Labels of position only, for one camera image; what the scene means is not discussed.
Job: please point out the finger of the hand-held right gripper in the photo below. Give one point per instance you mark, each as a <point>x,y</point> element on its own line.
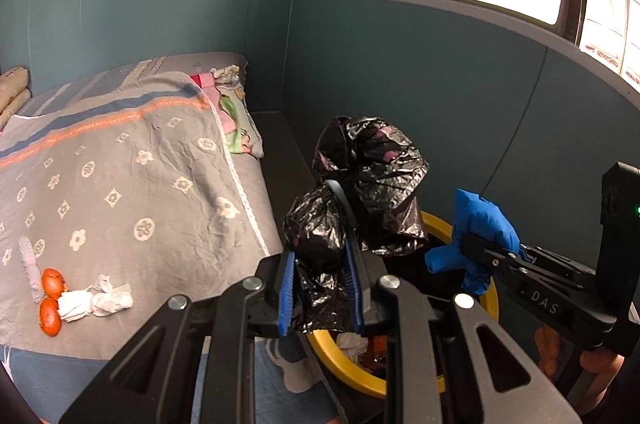
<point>492,254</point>
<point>555,261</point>

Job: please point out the round orange peel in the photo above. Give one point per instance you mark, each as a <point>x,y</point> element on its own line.
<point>52,281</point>

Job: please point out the beige pillow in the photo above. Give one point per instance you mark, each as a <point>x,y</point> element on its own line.
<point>12,106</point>
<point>12,78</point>

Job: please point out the person's right hand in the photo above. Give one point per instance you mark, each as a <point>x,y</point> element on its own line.
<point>547,349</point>

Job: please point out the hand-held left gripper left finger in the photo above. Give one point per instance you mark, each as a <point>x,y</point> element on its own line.
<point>286,289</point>

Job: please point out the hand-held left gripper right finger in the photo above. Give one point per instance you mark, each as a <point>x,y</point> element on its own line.
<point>352,274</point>

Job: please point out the long white tissue bundle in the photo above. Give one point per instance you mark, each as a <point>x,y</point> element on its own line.
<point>75,304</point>

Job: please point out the yellow rimmed trash bin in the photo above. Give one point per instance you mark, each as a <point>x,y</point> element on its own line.
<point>350,374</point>

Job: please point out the pink green floral quilt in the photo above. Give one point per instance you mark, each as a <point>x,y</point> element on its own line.
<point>240,123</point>

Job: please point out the black plastic bag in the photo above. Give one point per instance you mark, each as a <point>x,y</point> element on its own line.
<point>380,174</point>

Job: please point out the blue plastic bag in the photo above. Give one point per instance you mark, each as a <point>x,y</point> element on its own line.
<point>480,214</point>

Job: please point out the oval orange peel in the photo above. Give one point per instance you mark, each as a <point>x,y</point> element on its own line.
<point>50,316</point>

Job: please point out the grey printed bed blanket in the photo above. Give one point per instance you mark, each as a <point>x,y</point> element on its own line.
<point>125,128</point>

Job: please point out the large white tissue bundle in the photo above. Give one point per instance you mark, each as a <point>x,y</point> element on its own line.
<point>352,345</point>

